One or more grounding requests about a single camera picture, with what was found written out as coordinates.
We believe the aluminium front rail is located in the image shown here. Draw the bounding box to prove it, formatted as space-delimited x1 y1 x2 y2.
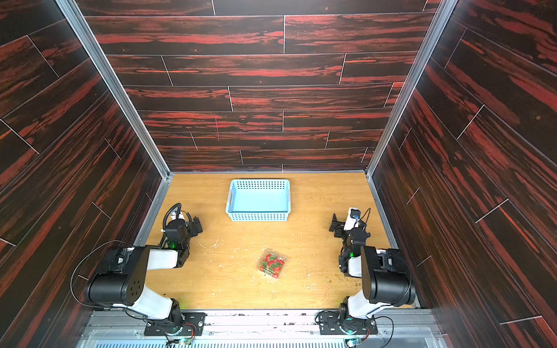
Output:
77 309 449 347

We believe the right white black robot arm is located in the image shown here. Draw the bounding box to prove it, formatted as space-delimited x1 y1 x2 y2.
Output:
323 208 416 334

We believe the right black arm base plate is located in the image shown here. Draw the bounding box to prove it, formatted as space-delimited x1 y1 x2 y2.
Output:
314 310 378 336

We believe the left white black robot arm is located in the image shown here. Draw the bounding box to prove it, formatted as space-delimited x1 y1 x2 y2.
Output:
84 216 202 336

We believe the light blue plastic basket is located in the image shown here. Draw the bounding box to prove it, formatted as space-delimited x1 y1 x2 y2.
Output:
226 179 291 222

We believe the clear plastic clamshell container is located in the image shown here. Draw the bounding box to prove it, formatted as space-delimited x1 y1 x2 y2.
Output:
256 249 288 279

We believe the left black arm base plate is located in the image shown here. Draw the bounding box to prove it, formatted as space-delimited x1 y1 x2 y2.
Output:
144 311 207 338

